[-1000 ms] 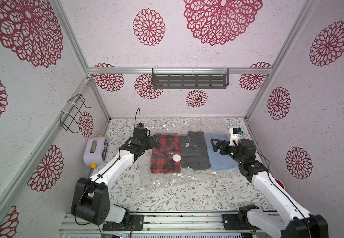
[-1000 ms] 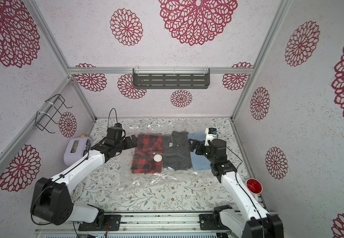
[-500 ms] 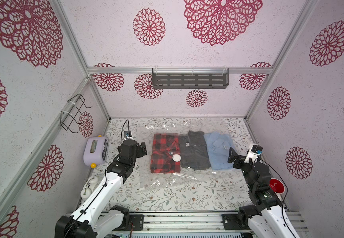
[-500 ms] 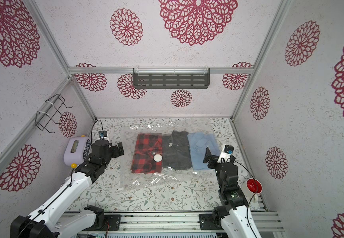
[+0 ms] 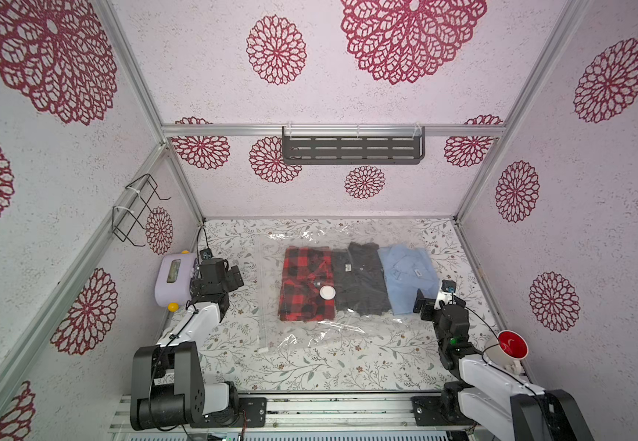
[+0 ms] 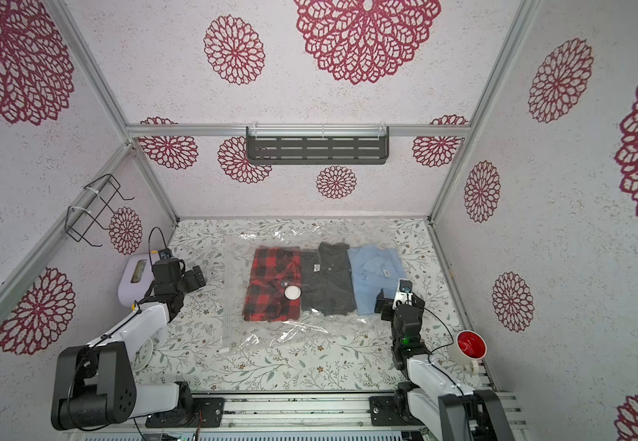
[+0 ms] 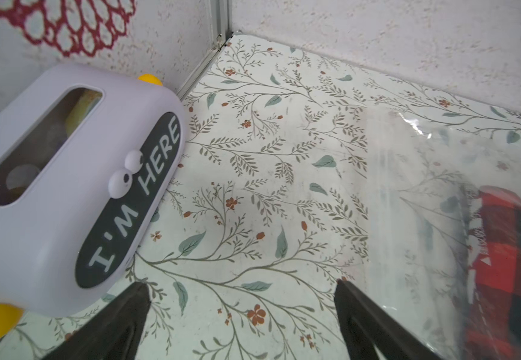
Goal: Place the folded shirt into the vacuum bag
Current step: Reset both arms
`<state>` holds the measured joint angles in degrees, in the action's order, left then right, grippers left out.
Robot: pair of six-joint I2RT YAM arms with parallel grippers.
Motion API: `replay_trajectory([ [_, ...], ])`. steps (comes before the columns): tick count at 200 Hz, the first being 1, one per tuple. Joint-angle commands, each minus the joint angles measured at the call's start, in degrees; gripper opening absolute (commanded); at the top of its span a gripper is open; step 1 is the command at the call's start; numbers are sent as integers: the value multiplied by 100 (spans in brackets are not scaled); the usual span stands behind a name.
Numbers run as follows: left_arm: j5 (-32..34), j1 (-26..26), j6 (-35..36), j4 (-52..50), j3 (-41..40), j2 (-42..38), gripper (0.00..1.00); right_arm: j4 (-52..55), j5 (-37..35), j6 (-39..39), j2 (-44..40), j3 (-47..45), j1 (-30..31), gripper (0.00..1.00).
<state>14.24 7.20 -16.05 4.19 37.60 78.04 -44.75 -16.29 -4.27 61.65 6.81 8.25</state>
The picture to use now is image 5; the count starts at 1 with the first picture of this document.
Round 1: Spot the light blue shirt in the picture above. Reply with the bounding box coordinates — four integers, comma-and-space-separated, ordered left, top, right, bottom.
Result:
378, 244, 440, 315

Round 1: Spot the red black plaid shirt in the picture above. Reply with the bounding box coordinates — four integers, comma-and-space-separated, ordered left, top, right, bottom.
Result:
278, 246, 336, 322

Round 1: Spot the dark grey shirt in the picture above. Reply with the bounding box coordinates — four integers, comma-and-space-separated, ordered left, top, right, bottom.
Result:
331, 242, 391, 316

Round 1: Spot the clear plastic vacuum bag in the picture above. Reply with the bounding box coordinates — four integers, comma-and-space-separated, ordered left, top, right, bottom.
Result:
255, 230, 458, 353

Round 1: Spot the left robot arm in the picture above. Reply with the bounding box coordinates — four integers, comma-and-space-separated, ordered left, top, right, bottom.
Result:
130, 257, 244, 432

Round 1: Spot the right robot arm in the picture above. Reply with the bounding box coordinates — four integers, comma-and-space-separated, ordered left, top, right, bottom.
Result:
412, 282, 593, 440

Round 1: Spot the white vacuum bag valve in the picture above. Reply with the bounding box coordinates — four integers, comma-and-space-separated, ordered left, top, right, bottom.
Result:
319, 285, 337, 301

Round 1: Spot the white mug red inside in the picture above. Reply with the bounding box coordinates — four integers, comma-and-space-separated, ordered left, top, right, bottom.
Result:
484, 330, 530, 376

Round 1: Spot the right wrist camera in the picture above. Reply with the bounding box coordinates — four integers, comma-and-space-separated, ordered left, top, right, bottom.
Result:
435, 279, 457, 310

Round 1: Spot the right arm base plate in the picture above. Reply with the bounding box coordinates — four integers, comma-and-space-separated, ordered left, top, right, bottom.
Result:
411, 395, 474, 426

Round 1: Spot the black wire wall rack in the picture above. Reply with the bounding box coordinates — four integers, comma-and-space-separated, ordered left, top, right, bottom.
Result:
111, 173, 170, 248

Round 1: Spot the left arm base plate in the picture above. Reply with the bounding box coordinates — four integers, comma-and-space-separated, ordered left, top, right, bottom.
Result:
190, 396, 268, 429

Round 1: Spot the dark grey wall shelf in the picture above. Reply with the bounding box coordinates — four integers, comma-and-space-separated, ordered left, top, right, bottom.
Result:
280, 127, 426, 165

